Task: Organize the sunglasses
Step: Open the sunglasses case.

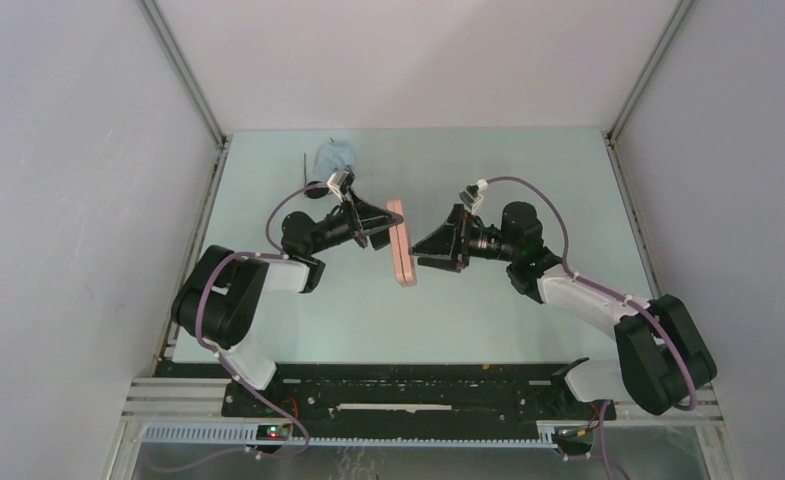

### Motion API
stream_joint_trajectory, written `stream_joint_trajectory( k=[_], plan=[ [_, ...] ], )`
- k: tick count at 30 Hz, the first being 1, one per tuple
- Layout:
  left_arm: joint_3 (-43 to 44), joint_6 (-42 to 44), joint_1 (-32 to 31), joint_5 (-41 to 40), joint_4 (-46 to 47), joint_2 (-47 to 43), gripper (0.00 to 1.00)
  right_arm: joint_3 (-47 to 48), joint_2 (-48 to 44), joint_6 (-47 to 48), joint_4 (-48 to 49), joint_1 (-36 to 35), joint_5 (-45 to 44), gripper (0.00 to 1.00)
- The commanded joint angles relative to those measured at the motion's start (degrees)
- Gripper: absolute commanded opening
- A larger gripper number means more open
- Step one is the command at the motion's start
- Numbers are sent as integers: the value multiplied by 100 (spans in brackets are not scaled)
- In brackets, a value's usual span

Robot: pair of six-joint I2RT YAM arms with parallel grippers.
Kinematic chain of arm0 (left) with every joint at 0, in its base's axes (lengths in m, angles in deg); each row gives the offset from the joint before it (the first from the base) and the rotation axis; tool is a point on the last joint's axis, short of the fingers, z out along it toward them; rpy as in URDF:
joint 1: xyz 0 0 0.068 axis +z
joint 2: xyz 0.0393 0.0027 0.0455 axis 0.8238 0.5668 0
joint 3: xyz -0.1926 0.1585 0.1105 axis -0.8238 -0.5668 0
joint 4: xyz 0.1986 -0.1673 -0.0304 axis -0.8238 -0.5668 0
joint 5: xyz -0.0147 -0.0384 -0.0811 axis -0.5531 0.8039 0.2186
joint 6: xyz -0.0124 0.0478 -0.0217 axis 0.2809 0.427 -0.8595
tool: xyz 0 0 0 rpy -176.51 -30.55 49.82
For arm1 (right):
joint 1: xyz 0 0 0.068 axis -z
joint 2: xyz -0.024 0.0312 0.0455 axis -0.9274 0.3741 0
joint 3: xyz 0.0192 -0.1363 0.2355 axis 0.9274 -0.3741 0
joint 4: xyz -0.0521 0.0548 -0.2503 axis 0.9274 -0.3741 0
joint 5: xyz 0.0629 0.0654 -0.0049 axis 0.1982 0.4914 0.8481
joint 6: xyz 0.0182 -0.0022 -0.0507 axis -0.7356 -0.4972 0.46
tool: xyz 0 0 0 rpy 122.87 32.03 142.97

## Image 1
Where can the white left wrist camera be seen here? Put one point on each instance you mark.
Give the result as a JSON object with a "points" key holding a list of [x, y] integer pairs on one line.
{"points": [[340, 182]]}

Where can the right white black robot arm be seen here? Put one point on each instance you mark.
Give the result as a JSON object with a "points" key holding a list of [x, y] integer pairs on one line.
{"points": [[662, 359]]}

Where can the black sunglasses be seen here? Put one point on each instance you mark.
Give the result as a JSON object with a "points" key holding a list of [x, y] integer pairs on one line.
{"points": [[313, 189]]}

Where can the light blue cleaning cloth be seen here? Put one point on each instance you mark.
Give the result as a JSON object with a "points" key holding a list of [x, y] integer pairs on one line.
{"points": [[334, 156]]}

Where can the grey cable duct rail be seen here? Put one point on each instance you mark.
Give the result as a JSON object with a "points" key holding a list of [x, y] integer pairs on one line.
{"points": [[238, 434]]}

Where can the aluminium frame rails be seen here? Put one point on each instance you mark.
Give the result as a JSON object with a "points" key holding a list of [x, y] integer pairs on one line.
{"points": [[204, 398]]}

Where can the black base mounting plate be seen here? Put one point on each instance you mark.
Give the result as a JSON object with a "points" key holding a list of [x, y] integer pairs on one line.
{"points": [[416, 401]]}

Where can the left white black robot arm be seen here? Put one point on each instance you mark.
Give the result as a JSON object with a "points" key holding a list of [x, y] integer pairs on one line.
{"points": [[219, 300]]}

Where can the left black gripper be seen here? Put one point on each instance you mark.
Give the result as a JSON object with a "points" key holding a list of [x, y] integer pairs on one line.
{"points": [[368, 221]]}

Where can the pink glasses case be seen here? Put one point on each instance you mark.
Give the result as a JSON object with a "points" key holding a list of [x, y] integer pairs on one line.
{"points": [[403, 263]]}

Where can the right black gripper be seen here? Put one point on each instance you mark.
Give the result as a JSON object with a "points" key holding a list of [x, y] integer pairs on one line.
{"points": [[449, 245]]}

